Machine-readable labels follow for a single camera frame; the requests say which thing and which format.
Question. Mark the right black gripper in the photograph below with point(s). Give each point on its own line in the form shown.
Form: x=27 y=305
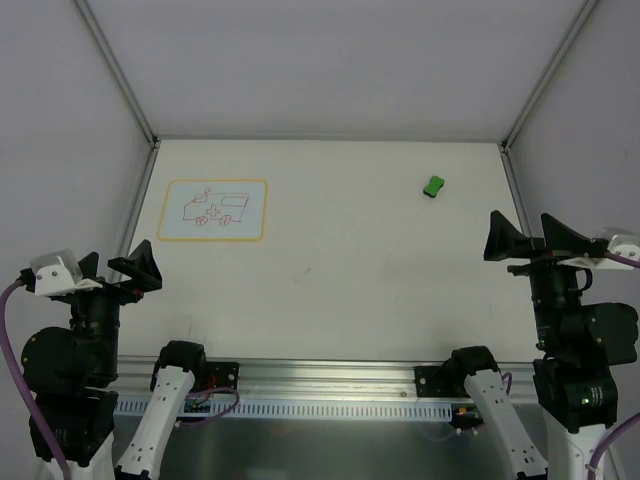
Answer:
x=545 y=256

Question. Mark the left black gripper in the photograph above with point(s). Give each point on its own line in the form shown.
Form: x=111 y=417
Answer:
x=101 y=288

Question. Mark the yellow-framed small whiteboard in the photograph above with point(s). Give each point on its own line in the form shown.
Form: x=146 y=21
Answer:
x=210 y=210

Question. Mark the green bone-shaped eraser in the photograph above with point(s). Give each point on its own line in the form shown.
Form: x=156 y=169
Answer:
x=434 y=186

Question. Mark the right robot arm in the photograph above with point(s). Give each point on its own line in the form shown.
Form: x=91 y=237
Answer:
x=580 y=344

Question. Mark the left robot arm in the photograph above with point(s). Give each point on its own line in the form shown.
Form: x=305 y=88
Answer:
x=69 y=370

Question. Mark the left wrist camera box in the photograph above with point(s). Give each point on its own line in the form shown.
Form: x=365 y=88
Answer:
x=59 y=274

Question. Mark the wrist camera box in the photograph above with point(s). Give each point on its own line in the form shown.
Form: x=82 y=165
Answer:
x=619 y=251
x=59 y=274

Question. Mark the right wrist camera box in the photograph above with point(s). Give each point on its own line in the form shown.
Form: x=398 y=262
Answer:
x=619 y=251

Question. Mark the right aluminium frame post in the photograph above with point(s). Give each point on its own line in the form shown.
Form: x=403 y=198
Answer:
x=570 y=36

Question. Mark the aluminium frame post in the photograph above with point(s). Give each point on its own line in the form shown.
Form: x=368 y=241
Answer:
x=100 y=40
x=570 y=36

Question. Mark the left aluminium frame post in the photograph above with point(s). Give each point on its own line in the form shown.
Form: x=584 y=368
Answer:
x=100 y=40

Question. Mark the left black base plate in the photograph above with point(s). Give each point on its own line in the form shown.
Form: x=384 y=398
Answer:
x=221 y=374

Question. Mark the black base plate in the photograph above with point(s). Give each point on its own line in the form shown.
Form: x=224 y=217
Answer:
x=432 y=382
x=221 y=374

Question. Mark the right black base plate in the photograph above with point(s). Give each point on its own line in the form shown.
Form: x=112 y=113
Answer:
x=432 y=382

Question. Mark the aluminium front rail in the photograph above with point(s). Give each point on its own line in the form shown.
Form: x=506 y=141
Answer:
x=320 y=380

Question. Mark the white slotted cable duct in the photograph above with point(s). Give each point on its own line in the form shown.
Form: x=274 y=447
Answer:
x=404 y=411

